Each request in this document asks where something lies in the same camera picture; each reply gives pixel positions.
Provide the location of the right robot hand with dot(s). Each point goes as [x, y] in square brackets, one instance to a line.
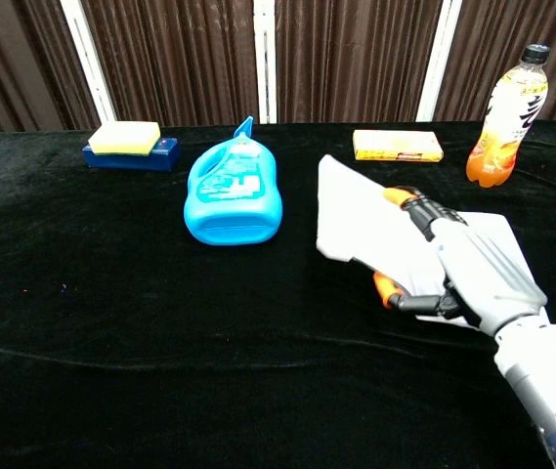
[478, 264]

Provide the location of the white book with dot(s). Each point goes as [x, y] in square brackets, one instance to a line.
[355, 220]

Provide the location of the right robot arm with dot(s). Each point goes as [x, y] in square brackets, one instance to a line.
[551, 381]

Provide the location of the orange drink bottle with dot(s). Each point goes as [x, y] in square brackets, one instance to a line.
[504, 127]

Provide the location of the yellow flat box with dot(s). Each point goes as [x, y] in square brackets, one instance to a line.
[397, 145]

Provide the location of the brown curtain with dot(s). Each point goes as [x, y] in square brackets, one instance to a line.
[346, 58]

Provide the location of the blue detergent bottle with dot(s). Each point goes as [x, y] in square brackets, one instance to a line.
[233, 195]

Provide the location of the dark blue box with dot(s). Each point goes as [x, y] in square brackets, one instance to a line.
[160, 155]

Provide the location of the black velvet tablecloth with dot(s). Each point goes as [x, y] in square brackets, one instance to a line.
[111, 303]

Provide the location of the yellow sponge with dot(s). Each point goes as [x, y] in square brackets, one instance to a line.
[123, 138]

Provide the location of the white frame post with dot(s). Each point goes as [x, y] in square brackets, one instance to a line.
[439, 63]
[89, 58]
[265, 58]

